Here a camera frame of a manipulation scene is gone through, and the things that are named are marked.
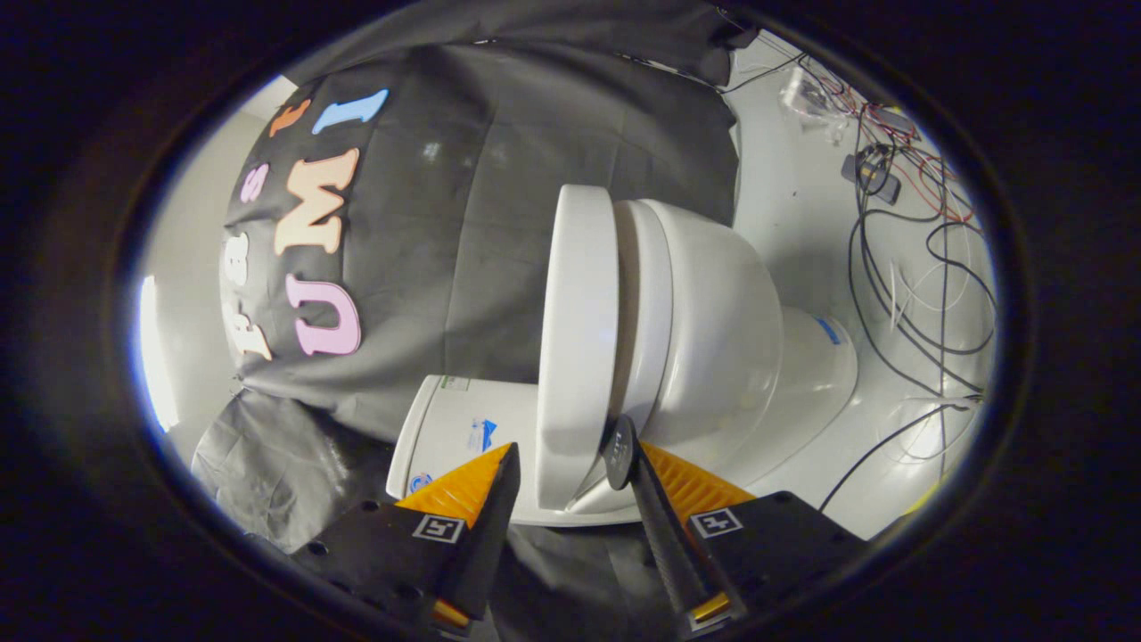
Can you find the small black power adapter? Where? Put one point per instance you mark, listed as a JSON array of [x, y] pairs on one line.
[[878, 183]]

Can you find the white toilet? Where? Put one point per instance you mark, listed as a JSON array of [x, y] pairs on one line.
[[722, 330]]

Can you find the white toilet seat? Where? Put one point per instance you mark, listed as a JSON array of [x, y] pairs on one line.
[[651, 303]]

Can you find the clear plastic bag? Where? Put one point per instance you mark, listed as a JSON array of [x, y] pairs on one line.
[[807, 98]]

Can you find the white toilet lid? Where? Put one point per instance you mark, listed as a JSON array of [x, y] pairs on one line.
[[575, 339]]

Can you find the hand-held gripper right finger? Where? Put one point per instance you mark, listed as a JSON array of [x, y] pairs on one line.
[[669, 544]]

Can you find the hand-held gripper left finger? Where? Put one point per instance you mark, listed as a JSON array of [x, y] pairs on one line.
[[490, 544]]

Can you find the black backdrop cloth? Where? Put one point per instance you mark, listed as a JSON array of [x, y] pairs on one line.
[[463, 223]]

